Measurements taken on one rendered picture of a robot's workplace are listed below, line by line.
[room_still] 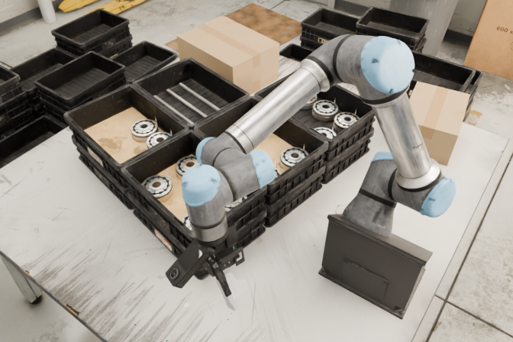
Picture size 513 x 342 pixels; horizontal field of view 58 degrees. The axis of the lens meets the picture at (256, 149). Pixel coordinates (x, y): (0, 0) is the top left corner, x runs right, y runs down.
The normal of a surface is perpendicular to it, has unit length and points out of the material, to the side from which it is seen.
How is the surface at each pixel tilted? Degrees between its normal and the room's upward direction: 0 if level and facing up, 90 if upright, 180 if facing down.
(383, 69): 62
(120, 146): 0
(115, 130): 0
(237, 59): 0
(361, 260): 90
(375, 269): 90
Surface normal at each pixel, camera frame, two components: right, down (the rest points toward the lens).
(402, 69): 0.44, 0.16
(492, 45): -0.54, 0.31
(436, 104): 0.00, -0.74
